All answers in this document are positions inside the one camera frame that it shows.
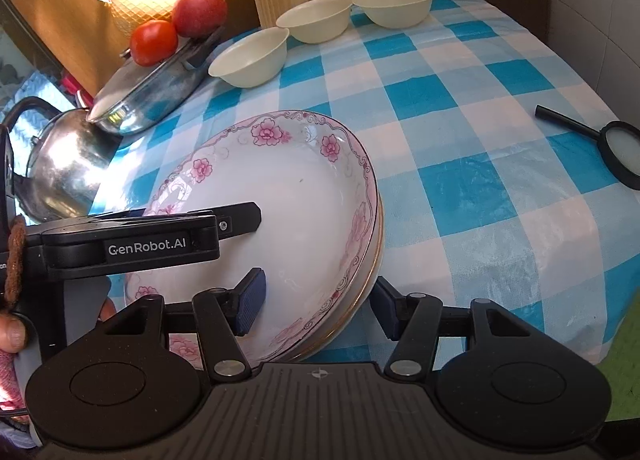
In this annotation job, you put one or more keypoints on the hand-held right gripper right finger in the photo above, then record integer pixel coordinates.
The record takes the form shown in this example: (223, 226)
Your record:
(382, 307)

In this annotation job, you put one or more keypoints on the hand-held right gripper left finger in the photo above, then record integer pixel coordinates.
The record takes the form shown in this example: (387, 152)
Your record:
(250, 302)

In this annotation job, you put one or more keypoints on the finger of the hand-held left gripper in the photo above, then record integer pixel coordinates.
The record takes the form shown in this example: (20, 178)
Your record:
(240, 220)

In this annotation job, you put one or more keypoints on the deep plate with pink flowers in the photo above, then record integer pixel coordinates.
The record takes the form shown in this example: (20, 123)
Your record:
(280, 200)

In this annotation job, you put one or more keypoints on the plate with red flowers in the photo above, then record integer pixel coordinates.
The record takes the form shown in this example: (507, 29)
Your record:
(378, 235)

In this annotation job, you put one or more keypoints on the cream bowl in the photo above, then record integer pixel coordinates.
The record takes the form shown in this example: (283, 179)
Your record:
(395, 2)
(250, 60)
(315, 20)

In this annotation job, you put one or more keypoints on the person's left forearm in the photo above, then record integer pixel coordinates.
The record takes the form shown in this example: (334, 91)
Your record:
(10, 377)

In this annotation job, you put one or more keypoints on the person's left hand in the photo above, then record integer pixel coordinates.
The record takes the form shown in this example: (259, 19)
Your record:
(12, 332)

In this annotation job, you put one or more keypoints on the steel kettle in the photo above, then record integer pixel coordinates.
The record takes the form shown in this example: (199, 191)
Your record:
(65, 165)

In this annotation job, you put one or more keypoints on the red plastic item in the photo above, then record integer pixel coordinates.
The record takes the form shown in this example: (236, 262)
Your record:
(75, 90)

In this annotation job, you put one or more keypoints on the blue foam mat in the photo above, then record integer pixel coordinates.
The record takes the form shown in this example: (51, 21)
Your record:
(40, 90)

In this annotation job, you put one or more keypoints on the red tomato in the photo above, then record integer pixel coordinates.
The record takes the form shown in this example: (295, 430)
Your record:
(154, 42)

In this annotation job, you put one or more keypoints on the red apple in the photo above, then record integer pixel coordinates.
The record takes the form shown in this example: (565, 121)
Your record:
(200, 10)

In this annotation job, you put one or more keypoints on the blue checkered tablecloth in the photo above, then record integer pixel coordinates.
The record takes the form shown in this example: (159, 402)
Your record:
(450, 90)

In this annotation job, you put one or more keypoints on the wooden cabinet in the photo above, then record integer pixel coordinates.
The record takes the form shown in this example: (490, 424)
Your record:
(65, 15)

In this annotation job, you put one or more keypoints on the green mat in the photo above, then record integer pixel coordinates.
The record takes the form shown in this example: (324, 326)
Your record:
(620, 365)

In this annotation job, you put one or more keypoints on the black magnifying glass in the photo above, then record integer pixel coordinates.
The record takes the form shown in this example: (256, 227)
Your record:
(622, 150)

